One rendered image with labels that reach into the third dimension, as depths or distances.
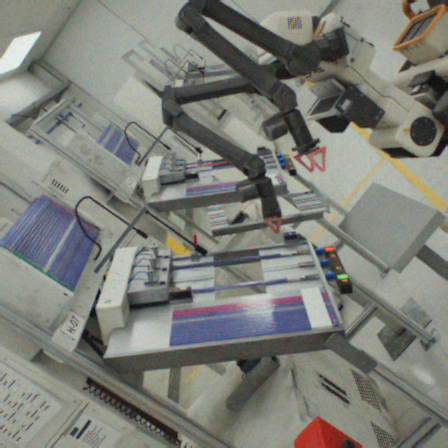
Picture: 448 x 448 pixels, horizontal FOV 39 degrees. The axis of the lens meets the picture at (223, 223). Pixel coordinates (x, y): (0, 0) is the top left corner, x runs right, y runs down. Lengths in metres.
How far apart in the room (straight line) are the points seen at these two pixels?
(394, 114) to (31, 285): 1.32
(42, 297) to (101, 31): 8.06
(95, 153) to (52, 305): 1.46
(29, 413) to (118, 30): 8.16
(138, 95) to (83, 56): 3.30
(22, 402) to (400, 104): 1.56
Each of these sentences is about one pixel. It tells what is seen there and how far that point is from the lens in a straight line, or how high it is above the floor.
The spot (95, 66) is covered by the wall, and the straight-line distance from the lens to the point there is 9.89.
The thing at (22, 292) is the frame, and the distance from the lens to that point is 1.97.
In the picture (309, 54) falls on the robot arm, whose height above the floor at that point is 1.24.
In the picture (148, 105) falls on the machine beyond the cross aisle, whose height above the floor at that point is 1.40.
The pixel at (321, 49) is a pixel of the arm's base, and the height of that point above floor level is 1.22.
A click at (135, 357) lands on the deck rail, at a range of 1.89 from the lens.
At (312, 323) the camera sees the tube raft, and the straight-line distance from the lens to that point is 1.91.
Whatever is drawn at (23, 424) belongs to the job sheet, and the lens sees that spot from 2.09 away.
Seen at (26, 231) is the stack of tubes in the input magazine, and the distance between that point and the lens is 2.13.
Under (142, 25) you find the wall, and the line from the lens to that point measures 9.74.
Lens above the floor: 1.59
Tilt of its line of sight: 13 degrees down
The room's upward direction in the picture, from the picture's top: 54 degrees counter-clockwise
